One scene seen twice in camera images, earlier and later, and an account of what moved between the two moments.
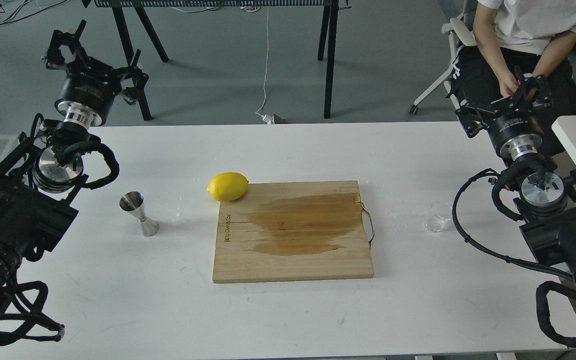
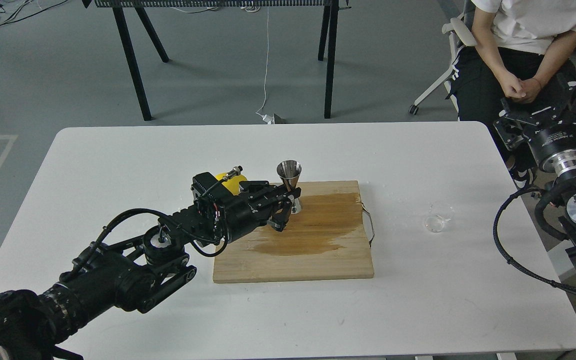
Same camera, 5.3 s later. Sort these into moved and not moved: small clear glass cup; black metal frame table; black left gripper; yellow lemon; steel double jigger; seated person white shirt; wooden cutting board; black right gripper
Moved: black right gripper; black left gripper; steel double jigger
Not moved: wooden cutting board; seated person white shirt; black metal frame table; small clear glass cup; yellow lemon
